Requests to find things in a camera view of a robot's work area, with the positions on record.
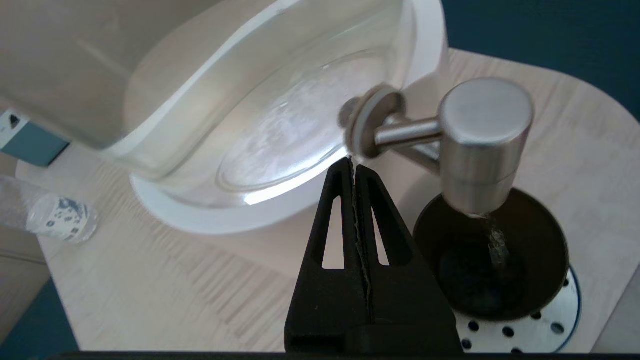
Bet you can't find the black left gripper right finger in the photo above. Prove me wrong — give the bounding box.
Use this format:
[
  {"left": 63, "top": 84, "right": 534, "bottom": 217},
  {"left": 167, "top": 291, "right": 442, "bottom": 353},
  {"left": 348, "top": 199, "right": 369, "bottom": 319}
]
[{"left": 354, "top": 164, "right": 463, "bottom": 353}]

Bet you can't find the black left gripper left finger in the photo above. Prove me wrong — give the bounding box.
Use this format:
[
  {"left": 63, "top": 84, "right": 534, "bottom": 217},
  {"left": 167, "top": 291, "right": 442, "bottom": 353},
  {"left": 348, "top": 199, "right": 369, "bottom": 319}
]
[{"left": 285, "top": 156, "right": 374, "bottom": 352}]

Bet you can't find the dark smoky plastic cup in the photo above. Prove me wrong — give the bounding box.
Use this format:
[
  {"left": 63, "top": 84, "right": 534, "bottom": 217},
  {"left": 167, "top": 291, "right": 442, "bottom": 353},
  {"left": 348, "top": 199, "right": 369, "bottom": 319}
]
[{"left": 413, "top": 187, "right": 571, "bottom": 322}]

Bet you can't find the silver metal dispenser tap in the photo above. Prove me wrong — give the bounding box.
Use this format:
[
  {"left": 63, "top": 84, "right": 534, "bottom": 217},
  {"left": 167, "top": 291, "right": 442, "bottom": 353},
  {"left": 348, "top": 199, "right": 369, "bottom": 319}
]
[{"left": 339, "top": 77, "right": 535, "bottom": 218}]

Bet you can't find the large blue-grey perforated drip tray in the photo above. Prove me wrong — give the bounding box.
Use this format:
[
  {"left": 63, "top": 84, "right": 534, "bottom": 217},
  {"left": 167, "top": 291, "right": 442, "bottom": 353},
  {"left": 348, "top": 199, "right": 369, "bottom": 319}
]
[{"left": 452, "top": 265, "right": 582, "bottom": 353}]

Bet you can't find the large white clear water dispenser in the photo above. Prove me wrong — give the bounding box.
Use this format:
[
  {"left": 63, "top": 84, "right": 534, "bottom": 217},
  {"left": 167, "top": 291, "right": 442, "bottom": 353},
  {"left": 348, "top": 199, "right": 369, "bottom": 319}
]
[{"left": 0, "top": 0, "right": 448, "bottom": 236}]

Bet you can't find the clear plastic bottle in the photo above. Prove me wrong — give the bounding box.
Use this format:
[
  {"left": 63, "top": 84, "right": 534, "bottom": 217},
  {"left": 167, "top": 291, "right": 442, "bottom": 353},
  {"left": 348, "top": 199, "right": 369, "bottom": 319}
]
[{"left": 0, "top": 175, "right": 99, "bottom": 245}]

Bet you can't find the teal upholstered booth bench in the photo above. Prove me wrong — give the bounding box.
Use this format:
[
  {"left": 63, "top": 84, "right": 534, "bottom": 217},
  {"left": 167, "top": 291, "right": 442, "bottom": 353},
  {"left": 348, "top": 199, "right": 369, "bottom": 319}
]
[
  {"left": 442, "top": 0, "right": 640, "bottom": 123},
  {"left": 0, "top": 277, "right": 81, "bottom": 360}
]

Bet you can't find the teal tissue box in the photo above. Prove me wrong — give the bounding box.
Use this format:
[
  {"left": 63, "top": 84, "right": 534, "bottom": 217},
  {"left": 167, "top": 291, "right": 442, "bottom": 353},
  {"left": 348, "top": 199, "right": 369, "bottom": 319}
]
[{"left": 0, "top": 109, "right": 70, "bottom": 167}]

